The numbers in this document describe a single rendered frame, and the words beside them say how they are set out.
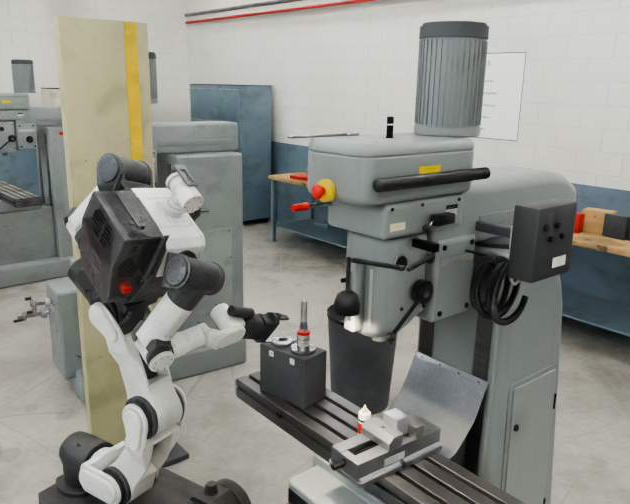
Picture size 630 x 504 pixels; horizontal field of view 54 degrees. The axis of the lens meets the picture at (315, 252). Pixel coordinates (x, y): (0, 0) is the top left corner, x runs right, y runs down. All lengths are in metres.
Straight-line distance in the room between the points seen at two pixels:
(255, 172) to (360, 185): 7.62
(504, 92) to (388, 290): 5.02
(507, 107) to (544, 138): 0.51
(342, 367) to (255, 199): 5.56
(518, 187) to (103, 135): 1.95
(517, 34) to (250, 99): 3.98
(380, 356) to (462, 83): 2.37
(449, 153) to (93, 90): 1.88
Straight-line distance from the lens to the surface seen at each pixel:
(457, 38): 1.89
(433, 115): 1.90
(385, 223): 1.67
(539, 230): 1.78
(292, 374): 2.24
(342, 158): 1.61
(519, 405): 2.32
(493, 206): 2.04
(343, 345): 3.91
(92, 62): 3.16
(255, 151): 9.15
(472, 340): 2.19
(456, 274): 1.95
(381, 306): 1.79
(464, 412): 2.23
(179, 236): 1.80
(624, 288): 6.18
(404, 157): 1.66
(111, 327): 2.05
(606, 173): 6.13
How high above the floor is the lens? 2.03
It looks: 15 degrees down
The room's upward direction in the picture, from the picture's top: 1 degrees clockwise
